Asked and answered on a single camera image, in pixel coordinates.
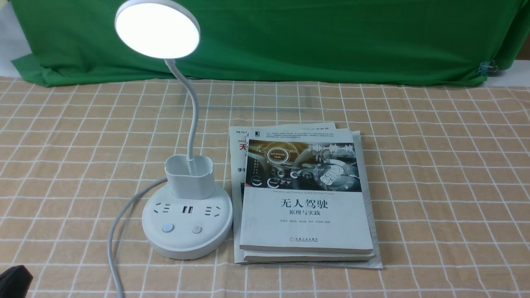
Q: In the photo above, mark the metal binder clip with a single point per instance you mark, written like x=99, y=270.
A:
x=487, y=68

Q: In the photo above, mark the white desk lamp with sockets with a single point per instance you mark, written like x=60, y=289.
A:
x=191, y=215

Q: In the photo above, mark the self-driving textbook on top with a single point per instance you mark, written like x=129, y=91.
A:
x=303, y=192

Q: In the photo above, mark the green backdrop cloth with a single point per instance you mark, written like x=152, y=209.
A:
x=413, y=42

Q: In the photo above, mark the beige checkered tablecloth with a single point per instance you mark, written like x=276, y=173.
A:
x=448, y=175

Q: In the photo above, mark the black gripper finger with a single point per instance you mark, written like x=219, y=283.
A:
x=15, y=282

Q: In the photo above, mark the bottom book with red title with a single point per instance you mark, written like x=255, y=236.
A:
x=238, y=149

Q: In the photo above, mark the middle book in stack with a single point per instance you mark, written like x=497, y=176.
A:
x=268, y=256

